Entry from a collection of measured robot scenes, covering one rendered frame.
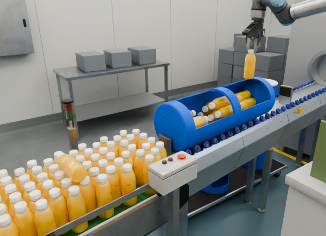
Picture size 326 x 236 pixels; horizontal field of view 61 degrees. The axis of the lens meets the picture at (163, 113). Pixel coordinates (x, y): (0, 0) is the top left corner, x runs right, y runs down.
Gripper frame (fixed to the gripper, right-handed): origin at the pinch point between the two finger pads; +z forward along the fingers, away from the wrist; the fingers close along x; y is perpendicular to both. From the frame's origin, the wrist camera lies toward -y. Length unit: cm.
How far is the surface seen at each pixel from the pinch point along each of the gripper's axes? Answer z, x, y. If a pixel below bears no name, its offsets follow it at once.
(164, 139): 43, 2, -72
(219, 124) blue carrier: 36, -12, -43
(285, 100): 47, 0, 62
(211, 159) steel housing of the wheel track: 59, -12, -46
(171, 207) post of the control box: 59, -28, -93
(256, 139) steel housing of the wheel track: 59, -13, 1
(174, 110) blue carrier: 26, -2, -68
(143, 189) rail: 50, -19, -102
